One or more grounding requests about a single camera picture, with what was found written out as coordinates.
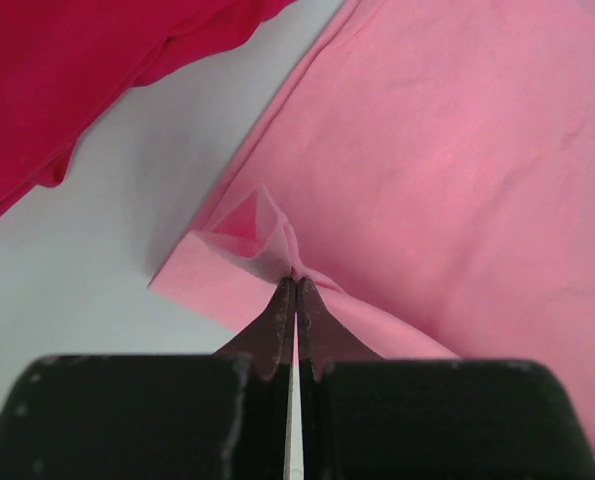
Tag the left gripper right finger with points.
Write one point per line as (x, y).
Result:
(364, 417)

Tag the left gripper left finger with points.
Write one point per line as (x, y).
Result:
(219, 416)

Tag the pink t shirt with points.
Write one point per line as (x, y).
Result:
(430, 165)

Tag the red folded t shirt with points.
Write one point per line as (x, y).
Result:
(64, 63)

